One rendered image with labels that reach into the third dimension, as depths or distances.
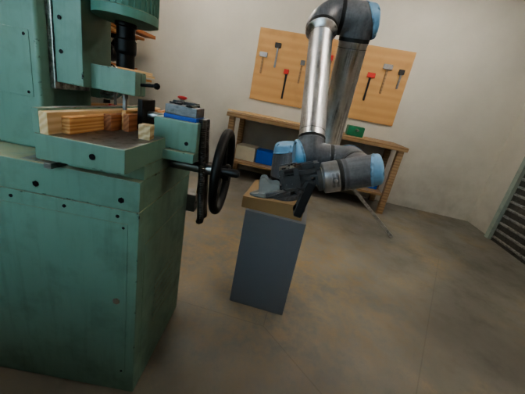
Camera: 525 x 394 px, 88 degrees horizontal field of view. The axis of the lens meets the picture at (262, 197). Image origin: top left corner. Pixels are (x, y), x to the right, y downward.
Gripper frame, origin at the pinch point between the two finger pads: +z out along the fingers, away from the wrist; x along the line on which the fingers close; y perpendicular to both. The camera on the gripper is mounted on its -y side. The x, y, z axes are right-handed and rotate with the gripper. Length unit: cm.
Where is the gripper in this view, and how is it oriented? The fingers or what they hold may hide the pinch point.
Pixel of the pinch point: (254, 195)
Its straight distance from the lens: 81.5
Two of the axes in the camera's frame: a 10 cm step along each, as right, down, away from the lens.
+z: -9.8, 1.5, 1.2
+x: -0.6, 3.3, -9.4
